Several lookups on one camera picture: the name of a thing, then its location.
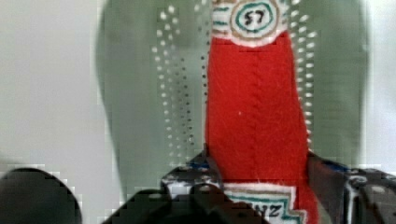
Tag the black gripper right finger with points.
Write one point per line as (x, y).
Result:
(352, 195)

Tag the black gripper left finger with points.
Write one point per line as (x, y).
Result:
(200, 170)

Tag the red plush ketchup bottle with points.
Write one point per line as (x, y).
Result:
(254, 125)

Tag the black round pot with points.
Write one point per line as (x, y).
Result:
(32, 196)

